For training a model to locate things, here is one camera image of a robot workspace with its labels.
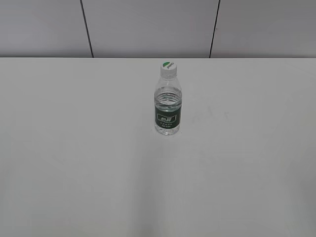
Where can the white green bottle cap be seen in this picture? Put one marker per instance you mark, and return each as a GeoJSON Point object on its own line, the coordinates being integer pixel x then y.
{"type": "Point", "coordinates": [168, 70]}

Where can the clear water bottle green label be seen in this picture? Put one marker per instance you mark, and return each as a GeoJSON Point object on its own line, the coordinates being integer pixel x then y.
{"type": "Point", "coordinates": [168, 105]}

